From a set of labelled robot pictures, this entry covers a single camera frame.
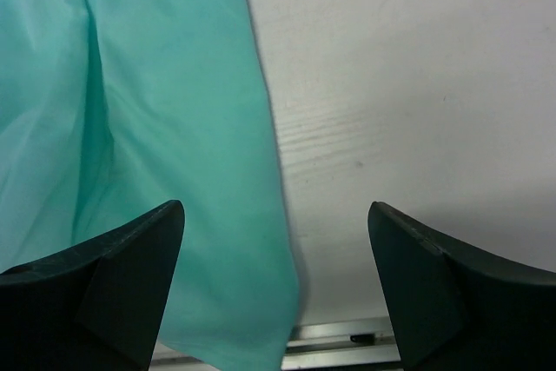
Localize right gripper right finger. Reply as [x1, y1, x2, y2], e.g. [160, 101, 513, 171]
[367, 202, 555, 370]

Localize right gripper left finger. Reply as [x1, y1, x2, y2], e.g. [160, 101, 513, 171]
[1, 200, 184, 370]

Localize aluminium rail frame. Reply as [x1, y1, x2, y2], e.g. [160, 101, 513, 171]
[149, 315, 403, 371]

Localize mint green t-shirt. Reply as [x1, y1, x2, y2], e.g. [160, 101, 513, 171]
[1, 0, 299, 370]

